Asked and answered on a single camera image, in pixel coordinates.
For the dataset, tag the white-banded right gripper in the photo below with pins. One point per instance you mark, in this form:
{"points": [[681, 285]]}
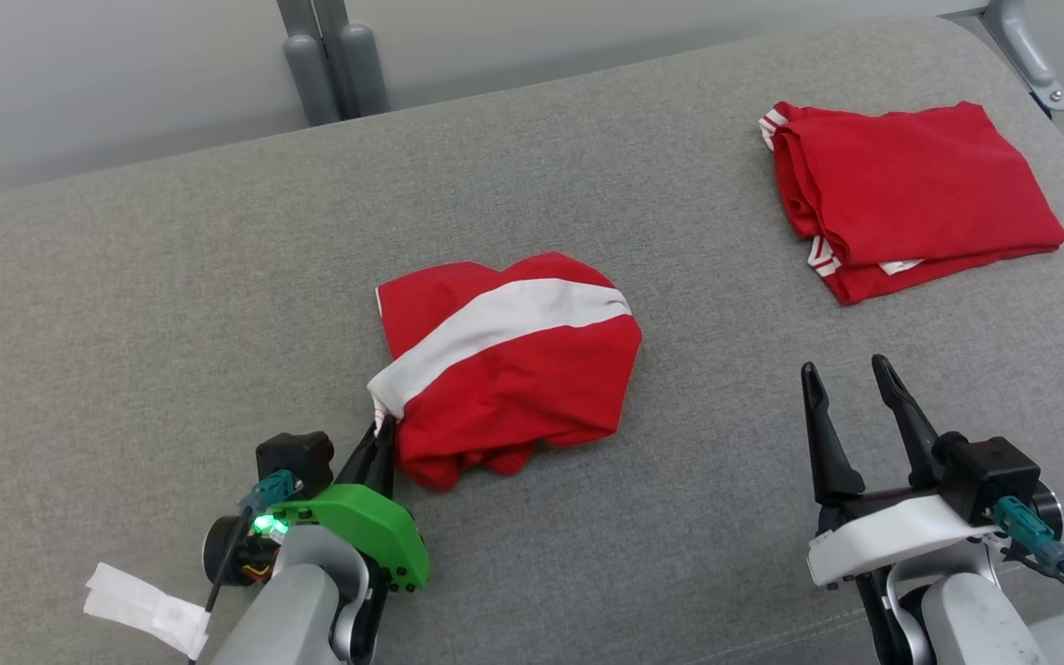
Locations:
{"points": [[883, 536]]}

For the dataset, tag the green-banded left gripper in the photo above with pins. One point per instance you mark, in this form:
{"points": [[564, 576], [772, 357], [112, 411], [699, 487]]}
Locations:
{"points": [[375, 526]]}

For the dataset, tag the red shorts white stripe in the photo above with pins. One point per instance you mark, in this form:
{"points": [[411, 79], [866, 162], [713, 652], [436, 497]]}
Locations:
{"points": [[513, 388]]}

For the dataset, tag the red basketball jersey white sleeves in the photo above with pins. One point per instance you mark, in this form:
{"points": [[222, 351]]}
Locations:
{"points": [[920, 185]]}

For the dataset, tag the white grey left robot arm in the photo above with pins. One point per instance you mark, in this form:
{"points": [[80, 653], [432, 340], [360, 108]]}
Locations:
{"points": [[301, 600]]}

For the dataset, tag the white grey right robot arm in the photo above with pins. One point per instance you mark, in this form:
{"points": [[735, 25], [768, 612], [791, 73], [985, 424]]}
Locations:
{"points": [[966, 619]]}

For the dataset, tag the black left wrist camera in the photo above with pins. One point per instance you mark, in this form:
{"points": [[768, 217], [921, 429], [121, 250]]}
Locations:
{"points": [[296, 457]]}

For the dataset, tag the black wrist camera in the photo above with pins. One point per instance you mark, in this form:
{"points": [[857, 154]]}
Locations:
{"points": [[994, 471], [296, 457]]}

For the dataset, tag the teal left camera connector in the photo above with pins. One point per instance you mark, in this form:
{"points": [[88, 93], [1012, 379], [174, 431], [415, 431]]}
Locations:
{"points": [[269, 489]]}

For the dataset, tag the teal camera connector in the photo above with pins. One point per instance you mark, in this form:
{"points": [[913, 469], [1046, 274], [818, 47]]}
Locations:
{"points": [[269, 489], [1026, 531]]}

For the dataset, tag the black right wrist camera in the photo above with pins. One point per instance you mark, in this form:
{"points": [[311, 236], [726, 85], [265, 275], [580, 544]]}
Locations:
{"points": [[994, 471]]}

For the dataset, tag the teal right camera connector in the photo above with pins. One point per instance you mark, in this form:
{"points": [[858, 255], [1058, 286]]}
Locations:
{"points": [[1026, 531]]}

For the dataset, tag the grey metal partition post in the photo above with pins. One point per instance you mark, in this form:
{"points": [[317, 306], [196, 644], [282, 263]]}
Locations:
{"points": [[361, 74], [310, 83]]}

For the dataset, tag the grey metal bracket foot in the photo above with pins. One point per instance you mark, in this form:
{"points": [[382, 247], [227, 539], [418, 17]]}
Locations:
{"points": [[1026, 55]]}

